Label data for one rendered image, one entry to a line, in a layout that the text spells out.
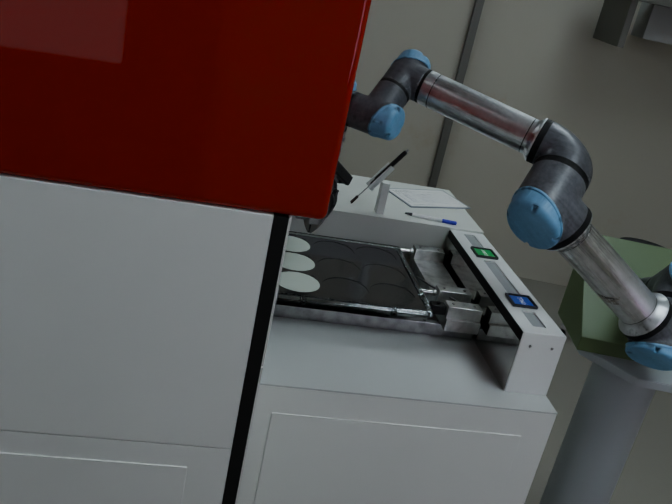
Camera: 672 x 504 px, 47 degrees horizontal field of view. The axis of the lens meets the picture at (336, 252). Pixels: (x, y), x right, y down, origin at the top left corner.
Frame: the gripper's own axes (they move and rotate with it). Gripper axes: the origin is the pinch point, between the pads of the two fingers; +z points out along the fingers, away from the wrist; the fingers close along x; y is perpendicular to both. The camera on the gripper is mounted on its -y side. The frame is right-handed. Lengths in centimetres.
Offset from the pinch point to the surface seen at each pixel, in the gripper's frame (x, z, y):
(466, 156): -56, 37, -257
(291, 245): -5.3, 7.4, -1.5
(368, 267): 13.2, 7.1, -7.4
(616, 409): 74, 27, -35
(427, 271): 21.9, 8.9, -23.6
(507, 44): -53, -26, -261
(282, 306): 6.9, 12.2, 17.7
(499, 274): 40.2, 0.8, -20.2
